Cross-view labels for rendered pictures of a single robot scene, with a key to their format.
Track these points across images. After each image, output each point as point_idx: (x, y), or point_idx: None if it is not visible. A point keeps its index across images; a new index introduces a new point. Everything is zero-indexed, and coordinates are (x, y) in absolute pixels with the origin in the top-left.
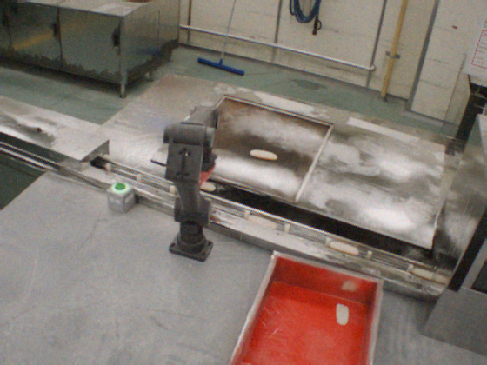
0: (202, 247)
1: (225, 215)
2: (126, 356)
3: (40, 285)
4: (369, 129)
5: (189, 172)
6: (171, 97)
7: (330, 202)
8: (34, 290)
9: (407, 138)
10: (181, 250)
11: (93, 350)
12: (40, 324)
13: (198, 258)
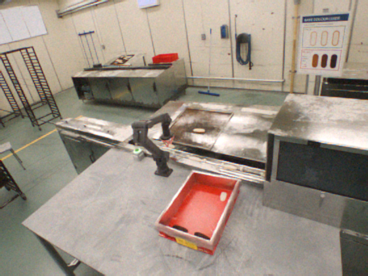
0: (166, 171)
1: (179, 158)
2: (127, 216)
3: (100, 191)
4: (251, 112)
5: (140, 138)
6: (169, 111)
7: (226, 147)
8: (98, 193)
9: (271, 112)
10: (158, 173)
11: (115, 214)
12: (97, 206)
13: (165, 175)
